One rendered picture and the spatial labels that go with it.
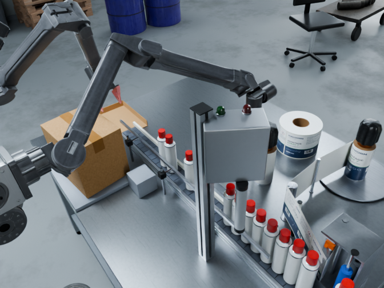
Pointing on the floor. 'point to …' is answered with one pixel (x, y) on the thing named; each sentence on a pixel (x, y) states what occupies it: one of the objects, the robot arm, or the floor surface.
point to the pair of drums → (120, 7)
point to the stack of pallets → (27, 15)
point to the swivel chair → (320, 23)
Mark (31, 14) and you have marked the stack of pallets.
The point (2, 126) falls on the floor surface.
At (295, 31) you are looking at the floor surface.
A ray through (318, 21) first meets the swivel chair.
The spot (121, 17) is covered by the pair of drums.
